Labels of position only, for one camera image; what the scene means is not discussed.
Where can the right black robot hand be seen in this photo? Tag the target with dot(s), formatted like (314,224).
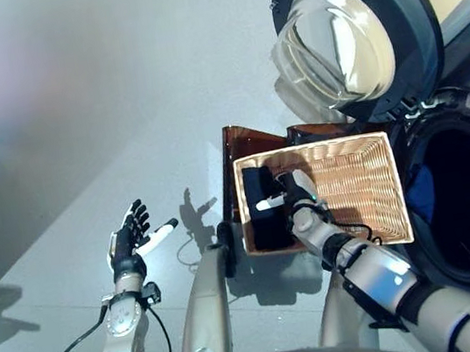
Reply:
(299,188)

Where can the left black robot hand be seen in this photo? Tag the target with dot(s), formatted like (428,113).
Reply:
(126,249)

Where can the black garment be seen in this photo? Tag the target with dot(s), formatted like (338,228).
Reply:
(267,228)

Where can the blue garment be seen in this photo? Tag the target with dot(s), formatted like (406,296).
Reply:
(423,196)

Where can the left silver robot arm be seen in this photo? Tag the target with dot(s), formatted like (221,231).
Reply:
(121,330)

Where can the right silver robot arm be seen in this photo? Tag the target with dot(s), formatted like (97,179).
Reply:
(378,274)

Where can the round glass washing machine door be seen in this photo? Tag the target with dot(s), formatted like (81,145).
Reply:
(355,34)

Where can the rectangular wicker laundry basket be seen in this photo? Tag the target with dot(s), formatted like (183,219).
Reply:
(360,184)

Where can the dark brown glossy stool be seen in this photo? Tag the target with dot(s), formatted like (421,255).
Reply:
(248,143)

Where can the right silver robot leg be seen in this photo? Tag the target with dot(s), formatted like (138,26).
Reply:
(340,315)

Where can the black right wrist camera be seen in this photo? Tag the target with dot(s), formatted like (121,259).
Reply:
(323,206)

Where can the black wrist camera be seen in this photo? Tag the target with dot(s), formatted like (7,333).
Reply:
(150,292)
(323,206)

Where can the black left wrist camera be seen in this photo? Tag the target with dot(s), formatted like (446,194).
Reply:
(150,292)

